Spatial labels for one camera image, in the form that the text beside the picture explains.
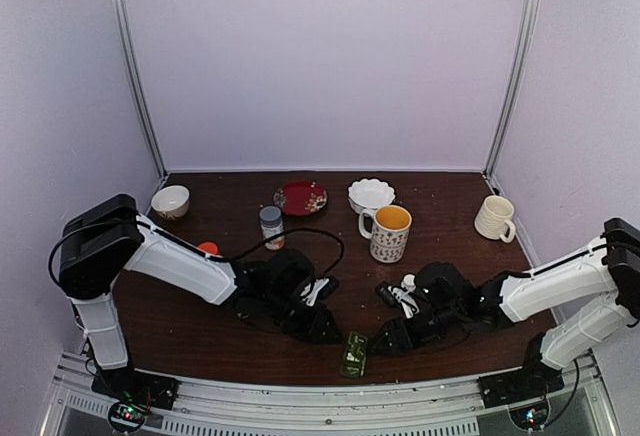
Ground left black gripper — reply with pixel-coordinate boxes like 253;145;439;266
262;288;344;344

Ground green pill organizer box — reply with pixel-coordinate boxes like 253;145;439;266
339;332;368;379

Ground orange pill bottle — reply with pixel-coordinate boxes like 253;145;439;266
198;241;220;256

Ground white labelled pill bottle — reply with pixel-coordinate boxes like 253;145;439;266
402;274;416;291

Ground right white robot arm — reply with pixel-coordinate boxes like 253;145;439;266
368;218;639;398

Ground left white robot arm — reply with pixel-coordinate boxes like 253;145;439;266
47;194;343;400

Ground patterned mug orange inside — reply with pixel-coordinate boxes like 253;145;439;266
358;205;413;264

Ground grey-capped orange label bottle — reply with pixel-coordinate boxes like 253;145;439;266
259;206;285;251

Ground red floral plate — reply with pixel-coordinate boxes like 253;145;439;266
273;181;328;217

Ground white scalloped bowl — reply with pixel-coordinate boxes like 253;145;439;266
348;178;396;214

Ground cream ribbed mug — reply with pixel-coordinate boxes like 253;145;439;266
474;195;516;243

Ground small white bowl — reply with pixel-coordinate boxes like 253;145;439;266
151;185;191;220

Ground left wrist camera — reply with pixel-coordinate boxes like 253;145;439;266
299;277;340;307

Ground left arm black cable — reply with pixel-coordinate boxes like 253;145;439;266
219;227;346;282

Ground front aluminium rail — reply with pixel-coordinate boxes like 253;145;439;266
35;352;622;435

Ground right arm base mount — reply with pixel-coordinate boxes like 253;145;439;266
478;368;565;408

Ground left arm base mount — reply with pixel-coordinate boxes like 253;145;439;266
91;367;179;410

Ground right aluminium frame post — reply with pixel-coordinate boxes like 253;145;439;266
482;0;541;182

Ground aluminium frame post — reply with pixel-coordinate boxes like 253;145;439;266
482;0;541;182
112;0;168;180

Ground left aluminium frame post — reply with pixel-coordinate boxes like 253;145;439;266
112;0;168;180

